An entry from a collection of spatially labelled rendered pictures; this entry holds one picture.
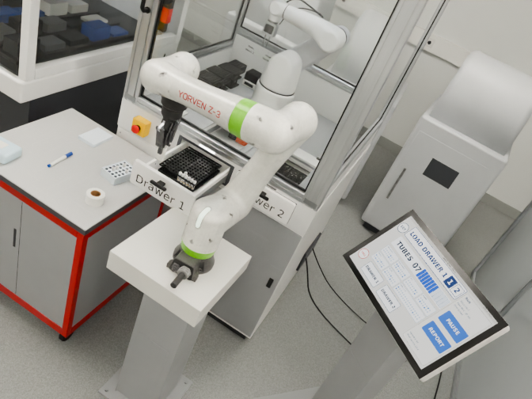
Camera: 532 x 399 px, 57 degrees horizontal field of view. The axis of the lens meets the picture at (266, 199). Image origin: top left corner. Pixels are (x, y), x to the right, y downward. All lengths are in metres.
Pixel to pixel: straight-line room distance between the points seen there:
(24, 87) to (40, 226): 0.66
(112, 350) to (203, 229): 1.07
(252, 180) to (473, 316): 0.81
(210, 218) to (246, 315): 1.04
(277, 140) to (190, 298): 0.60
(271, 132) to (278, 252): 0.97
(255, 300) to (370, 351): 0.71
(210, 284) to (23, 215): 0.83
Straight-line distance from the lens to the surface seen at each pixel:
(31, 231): 2.16
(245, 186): 1.66
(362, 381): 2.04
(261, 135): 1.37
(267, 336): 2.77
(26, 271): 2.33
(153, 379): 2.15
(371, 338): 1.96
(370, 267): 1.81
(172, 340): 1.92
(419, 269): 1.76
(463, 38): 4.97
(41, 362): 2.45
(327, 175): 1.96
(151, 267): 1.69
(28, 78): 2.42
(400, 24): 1.76
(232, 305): 2.55
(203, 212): 1.58
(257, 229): 2.21
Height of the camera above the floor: 2.05
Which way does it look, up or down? 34 degrees down
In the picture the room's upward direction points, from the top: 24 degrees clockwise
